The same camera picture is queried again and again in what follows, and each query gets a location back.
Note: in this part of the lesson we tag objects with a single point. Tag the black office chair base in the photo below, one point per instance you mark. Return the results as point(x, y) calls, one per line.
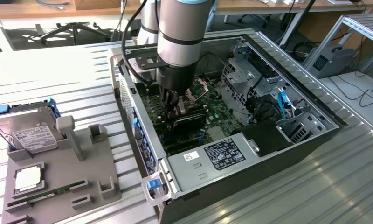
point(73, 28)

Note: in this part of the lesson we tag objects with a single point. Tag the open black PC case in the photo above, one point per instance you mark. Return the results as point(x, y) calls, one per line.
point(252, 186)

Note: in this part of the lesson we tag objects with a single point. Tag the grey machine box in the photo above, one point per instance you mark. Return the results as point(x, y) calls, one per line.
point(338, 61)

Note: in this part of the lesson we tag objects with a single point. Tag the aluminium frame rack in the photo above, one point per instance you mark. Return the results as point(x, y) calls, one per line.
point(369, 25)

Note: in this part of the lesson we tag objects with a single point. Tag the blue case release latch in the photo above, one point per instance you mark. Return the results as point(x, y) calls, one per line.
point(153, 184)

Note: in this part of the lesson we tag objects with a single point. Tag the silver chipset heatsink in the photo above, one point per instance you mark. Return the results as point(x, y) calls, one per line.
point(217, 135)

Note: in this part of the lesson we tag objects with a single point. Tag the silver power supply unit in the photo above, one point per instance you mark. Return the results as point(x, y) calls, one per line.
point(198, 173)

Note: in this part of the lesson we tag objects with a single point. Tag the green motherboard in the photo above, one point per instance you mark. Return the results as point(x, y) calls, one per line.
point(224, 112)

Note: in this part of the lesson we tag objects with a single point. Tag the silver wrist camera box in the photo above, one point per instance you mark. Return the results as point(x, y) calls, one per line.
point(140, 70)

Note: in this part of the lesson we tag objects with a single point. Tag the long wooden desk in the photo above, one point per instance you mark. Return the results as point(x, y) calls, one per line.
point(257, 9)

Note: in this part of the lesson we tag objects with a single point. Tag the metal socket cover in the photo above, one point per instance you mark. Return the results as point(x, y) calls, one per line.
point(202, 90)

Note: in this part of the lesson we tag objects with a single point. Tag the grey parts rack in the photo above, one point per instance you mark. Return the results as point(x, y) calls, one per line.
point(65, 172)

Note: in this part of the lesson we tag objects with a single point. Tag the silver CPU chip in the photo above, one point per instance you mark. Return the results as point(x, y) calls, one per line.
point(28, 178)

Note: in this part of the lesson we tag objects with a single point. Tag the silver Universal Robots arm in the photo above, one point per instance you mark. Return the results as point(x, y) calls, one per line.
point(180, 35)

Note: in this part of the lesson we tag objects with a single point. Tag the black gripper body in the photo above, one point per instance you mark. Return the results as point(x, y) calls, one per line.
point(174, 78)

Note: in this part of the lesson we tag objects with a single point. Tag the hard disk with blue bracket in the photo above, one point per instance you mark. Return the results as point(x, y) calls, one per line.
point(21, 130)

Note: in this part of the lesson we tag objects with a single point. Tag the black plastic shroud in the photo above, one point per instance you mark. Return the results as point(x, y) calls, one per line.
point(264, 137)

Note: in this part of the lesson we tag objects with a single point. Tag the silver drive cage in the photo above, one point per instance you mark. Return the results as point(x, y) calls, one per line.
point(238, 79)

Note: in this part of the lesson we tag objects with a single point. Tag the graphics card with metal bracket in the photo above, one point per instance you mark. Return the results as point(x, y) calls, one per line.
point(189, 124)

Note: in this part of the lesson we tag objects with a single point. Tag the green RAM stick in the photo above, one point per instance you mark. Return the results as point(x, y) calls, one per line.
point(49, 193)

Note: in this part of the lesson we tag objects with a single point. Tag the silver disk bay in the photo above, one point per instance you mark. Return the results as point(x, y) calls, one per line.
point(298, 130)

